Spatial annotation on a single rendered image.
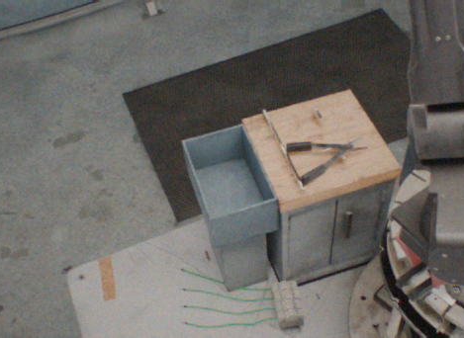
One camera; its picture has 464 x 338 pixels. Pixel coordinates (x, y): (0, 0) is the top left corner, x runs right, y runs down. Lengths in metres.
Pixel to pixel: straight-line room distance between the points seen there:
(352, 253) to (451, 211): 0.63
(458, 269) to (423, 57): 0.18
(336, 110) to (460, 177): 0.52
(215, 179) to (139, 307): 0.29
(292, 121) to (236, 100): 1.55
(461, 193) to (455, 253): 0.05
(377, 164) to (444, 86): 0.48
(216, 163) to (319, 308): 0.33
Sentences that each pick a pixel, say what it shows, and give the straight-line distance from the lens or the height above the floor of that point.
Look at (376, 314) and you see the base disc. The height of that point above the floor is 0.80.
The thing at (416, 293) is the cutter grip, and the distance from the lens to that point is 0.72.
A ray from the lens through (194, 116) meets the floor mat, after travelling 2.52.
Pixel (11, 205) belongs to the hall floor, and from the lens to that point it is 2.45.
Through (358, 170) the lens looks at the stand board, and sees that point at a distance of 0.96.
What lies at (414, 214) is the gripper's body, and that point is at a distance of 0.67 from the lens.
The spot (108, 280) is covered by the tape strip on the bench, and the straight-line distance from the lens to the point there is 1.21.
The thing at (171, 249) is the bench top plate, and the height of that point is 0.78.
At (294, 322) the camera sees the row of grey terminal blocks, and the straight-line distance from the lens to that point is 1.10.
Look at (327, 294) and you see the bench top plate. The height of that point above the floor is 0.78.
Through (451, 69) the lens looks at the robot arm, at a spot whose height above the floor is 1.48.
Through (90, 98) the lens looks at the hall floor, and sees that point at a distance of 2.73.
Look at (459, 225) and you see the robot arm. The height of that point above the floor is 1.39.
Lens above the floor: 1.81
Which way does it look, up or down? 51 degrees down
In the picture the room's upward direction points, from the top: 6 degrees counter-clockwise
